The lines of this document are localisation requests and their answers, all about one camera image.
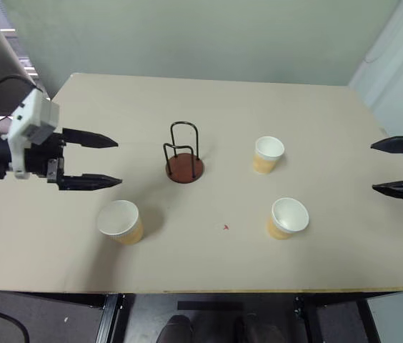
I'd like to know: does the wire cup holder stand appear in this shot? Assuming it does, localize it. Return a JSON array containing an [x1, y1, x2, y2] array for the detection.
[[162, 121, 206, 185]]

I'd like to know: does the black table frame leg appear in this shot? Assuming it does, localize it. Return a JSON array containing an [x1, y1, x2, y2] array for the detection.
[[293, 292, 383, 343], [94, 292, 126, 343]]

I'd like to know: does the yellow paper cup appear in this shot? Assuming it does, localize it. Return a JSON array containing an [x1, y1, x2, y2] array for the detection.
[[266, 197, 310, 241], [252, 136, 286, 176], [96, 199, 144, 247]]

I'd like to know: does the dark rounded shape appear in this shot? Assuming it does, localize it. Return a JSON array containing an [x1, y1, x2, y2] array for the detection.
[[156, 314, 194, 343], [234, 313, 285, 343]]

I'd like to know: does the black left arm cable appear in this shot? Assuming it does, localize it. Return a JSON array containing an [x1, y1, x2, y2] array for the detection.
[[0, 74, 45, 108]]

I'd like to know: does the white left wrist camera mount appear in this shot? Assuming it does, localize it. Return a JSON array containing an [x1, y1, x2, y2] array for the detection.
[[6, 86, 61, 180]]

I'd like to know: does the black floor cable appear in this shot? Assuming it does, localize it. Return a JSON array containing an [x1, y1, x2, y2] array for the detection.
[[0, 305, 31, 343]]

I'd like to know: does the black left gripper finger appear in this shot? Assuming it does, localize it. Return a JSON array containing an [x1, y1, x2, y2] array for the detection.
[[61, 127, 119, 149], [58, 173, 123, 192]]

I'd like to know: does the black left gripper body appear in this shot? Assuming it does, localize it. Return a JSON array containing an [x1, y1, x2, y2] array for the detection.
[[24, 131, 67, 191]]

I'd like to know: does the white floor panel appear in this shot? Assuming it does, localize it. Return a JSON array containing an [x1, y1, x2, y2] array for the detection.
[[365, 289, 403, 343]]

